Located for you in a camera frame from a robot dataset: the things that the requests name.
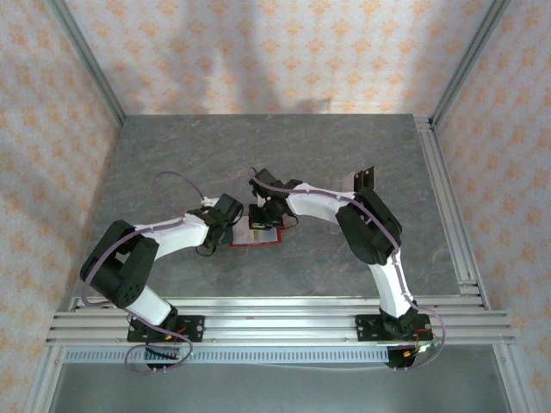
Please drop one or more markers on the red leather card holder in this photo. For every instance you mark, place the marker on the red leather card holder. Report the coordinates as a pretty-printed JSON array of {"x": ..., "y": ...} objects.
[{"x": 241, "y": 234}]

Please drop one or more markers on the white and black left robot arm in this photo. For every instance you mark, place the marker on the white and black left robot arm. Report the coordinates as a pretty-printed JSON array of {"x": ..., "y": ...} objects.
[{"x": 172, "y": 238}]

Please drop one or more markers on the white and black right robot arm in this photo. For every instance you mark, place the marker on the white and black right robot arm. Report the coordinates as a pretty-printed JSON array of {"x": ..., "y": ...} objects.
[{"x": 391, "y": 288}]

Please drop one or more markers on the wide aluminium base beam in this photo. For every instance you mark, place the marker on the wide aluminium base beam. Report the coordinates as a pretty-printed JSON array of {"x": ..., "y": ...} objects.
[{"x": 280, "y": 331}]

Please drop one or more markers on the grey metal panel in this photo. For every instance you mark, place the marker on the grey metal panel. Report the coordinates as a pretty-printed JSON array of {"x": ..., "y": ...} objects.
[{"x": 280, "y": 391}]

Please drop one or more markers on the narrow aluminium cross rail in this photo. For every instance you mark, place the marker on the narrow aluminium cross rail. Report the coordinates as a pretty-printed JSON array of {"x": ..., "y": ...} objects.
[{"x": 280, "y": 302}]

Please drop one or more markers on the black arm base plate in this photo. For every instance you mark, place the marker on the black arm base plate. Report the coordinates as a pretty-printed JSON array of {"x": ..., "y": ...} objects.
[
  {"x": 196, "y": 327},
  {"x": 366, "y": 329}
]

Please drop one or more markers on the aluminium side rail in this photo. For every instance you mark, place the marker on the aluminium side rail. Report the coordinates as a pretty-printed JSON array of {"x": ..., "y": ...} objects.
[{"x": 447, "y": 206}]

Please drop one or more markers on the black round bracket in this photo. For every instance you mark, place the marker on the black round bracket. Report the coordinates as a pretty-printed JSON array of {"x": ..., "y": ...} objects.
[{"x": 396, "y": 357}]

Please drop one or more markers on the aluminium upright frame post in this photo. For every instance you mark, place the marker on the aluminium upright frame post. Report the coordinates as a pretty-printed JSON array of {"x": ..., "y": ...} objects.
[
  {"x": 472, "y": 56},
  {"x": 86, "y": 56}
]

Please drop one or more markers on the aluminium frame leg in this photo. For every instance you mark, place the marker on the aluminium frame leg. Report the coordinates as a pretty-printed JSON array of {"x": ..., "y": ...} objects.
[
  {"x": 514, "y": 383},
  {"x": 43, "y": 383}
]

